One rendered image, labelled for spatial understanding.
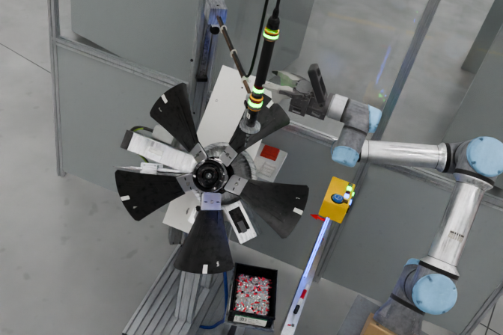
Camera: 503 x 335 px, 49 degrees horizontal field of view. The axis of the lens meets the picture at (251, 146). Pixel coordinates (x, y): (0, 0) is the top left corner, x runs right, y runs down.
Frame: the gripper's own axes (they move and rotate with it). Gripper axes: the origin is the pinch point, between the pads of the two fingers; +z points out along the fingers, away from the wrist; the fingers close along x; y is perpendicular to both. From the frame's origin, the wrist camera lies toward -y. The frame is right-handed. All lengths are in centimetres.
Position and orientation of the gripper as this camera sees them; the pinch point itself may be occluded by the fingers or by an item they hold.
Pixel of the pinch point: (270, 77)
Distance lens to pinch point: 172.3
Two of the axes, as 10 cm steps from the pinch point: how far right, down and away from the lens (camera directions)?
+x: 3.4, -5.6, 7.6
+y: -1.8, 7.5, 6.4
